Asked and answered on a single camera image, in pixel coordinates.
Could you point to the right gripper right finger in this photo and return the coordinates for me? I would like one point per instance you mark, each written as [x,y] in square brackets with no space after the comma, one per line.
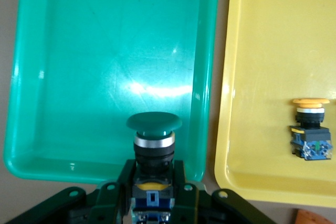
[185,203]

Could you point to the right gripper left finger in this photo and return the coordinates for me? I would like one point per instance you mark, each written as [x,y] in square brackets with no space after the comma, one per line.
[113,203]

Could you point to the green push button switch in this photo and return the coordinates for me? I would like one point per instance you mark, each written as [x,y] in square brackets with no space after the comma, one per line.
[153,124]

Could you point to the orange 4680 battery cylinder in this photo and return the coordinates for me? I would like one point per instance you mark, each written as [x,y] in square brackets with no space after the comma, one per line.
[312,217]

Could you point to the yellow push button switch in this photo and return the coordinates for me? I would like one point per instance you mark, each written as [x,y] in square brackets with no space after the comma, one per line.
[311,132]

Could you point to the green plastic tray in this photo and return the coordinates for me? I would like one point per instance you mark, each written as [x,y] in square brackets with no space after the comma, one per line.
[105,51]

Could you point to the yellow plastic tray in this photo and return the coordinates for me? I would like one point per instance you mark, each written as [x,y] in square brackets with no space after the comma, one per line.
[275,37]

